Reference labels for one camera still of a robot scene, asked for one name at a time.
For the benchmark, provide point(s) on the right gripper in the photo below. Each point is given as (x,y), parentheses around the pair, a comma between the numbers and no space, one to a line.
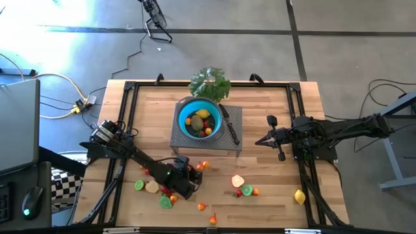
(285,137)

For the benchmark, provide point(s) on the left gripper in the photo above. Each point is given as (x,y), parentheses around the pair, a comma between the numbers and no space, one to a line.
(180,183)

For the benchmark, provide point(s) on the grey perforated metal stand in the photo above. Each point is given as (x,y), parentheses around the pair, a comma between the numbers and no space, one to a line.
(182,143)

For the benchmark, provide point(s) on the black kitchen knife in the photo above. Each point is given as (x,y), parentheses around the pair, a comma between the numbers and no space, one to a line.
(231,128)

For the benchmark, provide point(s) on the small orange toy fruit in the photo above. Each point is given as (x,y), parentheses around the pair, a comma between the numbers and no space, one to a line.
(173,198)
(200,167)
(188,121)
(255,192)
(208,130)
(206,164)

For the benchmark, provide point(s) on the olive-brown toy kiwi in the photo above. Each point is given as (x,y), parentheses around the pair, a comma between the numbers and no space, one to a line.
(197,122)

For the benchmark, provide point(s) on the blue collapsible colander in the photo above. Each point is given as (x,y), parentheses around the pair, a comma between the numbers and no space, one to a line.
(183,112)

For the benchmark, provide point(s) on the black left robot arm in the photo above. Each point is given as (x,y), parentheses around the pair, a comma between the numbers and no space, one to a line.
(146,161)

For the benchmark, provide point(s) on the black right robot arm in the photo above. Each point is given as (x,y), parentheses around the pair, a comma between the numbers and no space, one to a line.
(341,128)

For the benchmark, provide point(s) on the green pear-shaped fruit half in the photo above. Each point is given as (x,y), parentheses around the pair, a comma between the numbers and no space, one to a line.
(165,202)

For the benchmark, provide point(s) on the orange toy peach, brown stem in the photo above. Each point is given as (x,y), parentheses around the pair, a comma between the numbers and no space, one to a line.
(201,206)

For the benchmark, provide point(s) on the red apple half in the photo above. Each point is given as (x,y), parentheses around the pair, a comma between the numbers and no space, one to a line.
(151,187)
(238,181)

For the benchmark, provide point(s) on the orange-yellow toy pear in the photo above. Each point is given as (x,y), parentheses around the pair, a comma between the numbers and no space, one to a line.
(213,220)

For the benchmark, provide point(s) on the green kiwi half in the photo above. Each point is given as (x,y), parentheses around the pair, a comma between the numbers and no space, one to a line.
(139,185)
(246,190)

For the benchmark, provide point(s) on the green plant in white pot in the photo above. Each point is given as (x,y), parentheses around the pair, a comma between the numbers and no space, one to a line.
(209,84)

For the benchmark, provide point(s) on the white power adapter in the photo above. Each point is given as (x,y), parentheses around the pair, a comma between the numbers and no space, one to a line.
(92,99)

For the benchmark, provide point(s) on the black desk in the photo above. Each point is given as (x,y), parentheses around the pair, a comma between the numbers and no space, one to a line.
(44,177)

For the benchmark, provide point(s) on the black computer mouse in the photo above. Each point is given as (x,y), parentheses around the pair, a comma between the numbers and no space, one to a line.
(31,203)

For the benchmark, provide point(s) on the grey laptop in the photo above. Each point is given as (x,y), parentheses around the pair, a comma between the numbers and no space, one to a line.
(18,125)

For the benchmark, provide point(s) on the black keyboard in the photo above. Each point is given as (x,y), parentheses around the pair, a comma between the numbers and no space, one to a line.
(5,201)

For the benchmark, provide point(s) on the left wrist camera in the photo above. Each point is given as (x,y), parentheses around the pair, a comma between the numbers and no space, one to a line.
(183,162)

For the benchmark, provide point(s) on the silver frame bracket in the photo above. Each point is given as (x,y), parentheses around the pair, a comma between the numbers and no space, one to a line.
(121,230)
(302,231)

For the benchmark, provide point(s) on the black aluminium rig frame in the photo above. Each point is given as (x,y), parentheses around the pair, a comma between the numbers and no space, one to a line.
(156,85)

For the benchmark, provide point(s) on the grey metal table frame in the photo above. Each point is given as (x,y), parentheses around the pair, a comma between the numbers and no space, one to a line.
(391,162)

